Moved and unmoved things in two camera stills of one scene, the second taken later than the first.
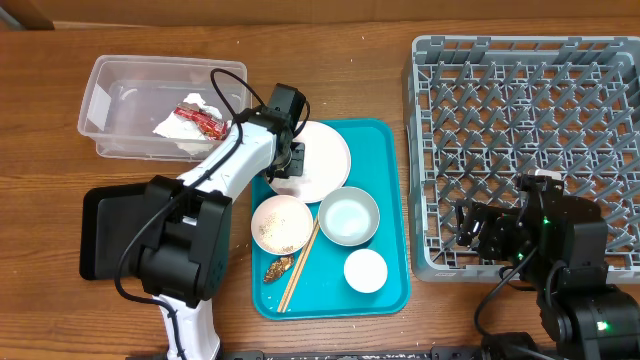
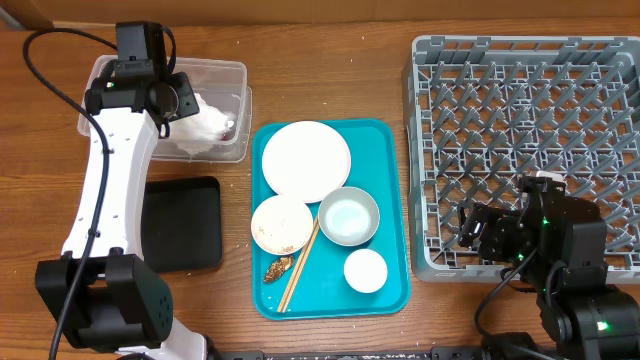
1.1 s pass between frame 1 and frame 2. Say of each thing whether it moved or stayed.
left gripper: moved
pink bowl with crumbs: stayed
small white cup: stayed
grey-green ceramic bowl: stayed
